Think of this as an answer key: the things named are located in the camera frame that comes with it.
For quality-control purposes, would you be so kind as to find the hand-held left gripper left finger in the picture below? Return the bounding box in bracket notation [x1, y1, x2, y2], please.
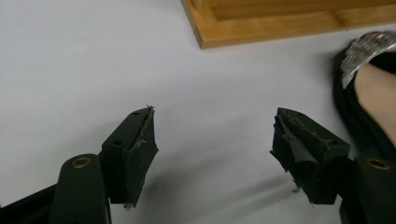
[101, 105, 160, 210]

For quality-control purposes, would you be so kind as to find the wooden three-tier shoe rack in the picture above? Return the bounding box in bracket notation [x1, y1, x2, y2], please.
[180, 0, 396, 49]

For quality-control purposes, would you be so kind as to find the silver strap black sandal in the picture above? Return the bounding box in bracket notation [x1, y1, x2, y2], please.
[331, 30, 396, 162]

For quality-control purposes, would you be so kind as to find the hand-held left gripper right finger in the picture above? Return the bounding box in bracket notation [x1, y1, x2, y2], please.
[269, 106, 355, 206]

